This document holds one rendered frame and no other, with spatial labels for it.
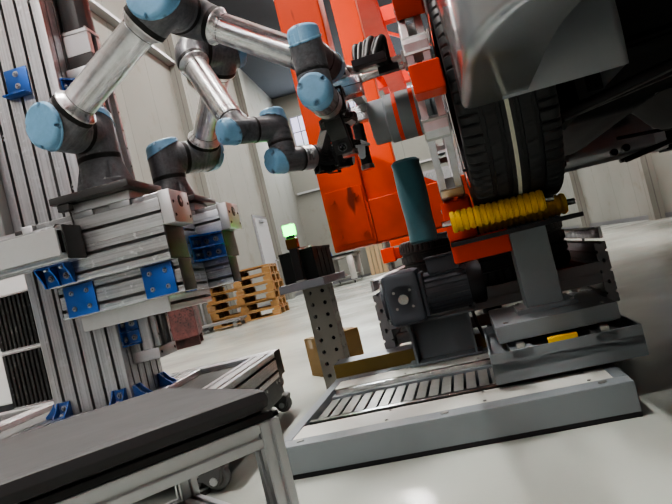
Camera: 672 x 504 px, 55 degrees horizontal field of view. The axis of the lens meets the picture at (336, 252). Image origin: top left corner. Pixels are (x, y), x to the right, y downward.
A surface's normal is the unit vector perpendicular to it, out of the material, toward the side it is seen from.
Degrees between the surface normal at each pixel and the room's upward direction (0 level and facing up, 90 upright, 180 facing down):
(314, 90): 90
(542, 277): 90
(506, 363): 90
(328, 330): 90
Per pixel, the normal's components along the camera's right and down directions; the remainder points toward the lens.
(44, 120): -0.40, 0.14
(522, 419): -0.18, 0.02
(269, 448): 0.58, -0.16
